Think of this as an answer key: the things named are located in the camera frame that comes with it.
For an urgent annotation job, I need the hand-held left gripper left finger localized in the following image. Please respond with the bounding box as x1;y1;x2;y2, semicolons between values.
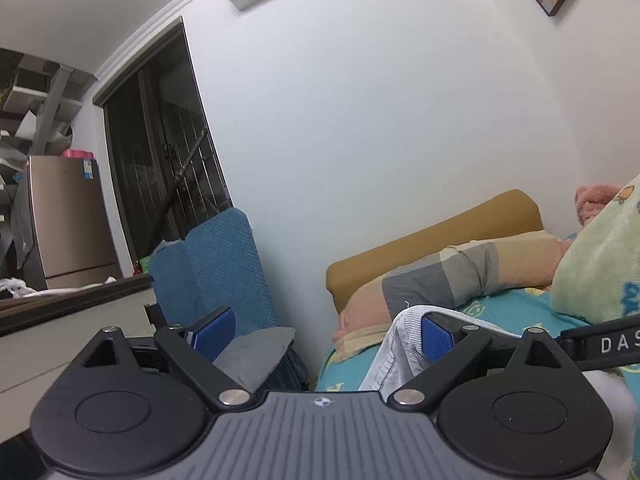
75;306;253;411

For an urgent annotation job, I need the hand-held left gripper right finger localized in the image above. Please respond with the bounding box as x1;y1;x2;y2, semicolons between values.
391;312;582;409

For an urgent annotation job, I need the white grey garment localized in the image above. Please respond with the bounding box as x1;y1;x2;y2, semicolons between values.
359;305;522;394

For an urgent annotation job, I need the grey seat cushion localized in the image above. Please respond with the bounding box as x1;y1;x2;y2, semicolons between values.
214;326;299;395

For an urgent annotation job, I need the plaid pillow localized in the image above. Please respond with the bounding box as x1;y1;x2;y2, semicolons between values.
332;231;573;363

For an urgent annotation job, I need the green printed blanket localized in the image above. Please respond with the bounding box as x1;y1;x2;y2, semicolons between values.
550;174;640;327

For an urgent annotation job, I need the teal printed bed sheet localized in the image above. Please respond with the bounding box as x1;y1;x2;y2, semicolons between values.
315;284;640;395

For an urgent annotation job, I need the mustard yellow headboard cushion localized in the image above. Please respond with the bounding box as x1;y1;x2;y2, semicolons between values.
325;189;544;315

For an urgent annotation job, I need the pink plush toy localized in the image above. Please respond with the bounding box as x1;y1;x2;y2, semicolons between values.
573;183;622;227

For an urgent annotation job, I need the dark wooden desk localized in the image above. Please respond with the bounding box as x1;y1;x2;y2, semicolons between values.
0;274;155;337

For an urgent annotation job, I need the dark barred window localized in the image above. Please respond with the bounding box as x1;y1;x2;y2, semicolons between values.
94;16;235;277

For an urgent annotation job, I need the brown refrigerator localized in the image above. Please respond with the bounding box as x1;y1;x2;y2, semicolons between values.
11;154;124;292

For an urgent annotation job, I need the white plastic bag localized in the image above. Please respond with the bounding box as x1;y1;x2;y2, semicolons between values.
0;277;35;302

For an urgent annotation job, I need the white storage shelf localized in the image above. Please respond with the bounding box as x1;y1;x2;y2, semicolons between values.
0;49;97;226

